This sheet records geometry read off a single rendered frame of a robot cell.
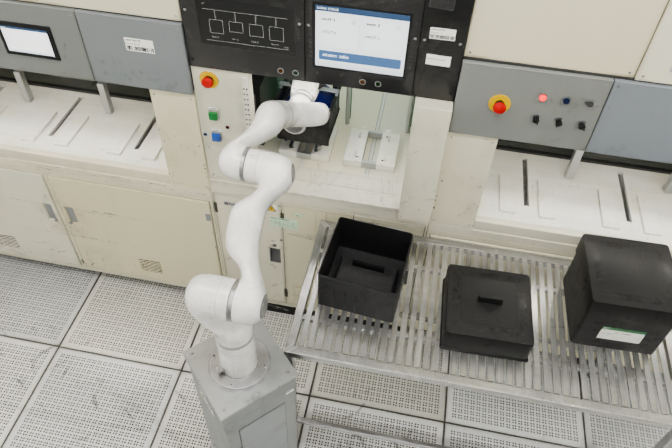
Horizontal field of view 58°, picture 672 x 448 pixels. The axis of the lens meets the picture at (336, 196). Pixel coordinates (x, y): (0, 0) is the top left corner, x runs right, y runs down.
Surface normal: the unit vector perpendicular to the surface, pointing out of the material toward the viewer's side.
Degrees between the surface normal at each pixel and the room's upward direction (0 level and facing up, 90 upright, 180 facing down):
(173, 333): 0
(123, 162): 0
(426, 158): 90
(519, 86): 90
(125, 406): 0
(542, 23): 90
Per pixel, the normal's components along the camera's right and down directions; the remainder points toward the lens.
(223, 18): -0.19, 0.70
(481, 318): 0.03, -0.69
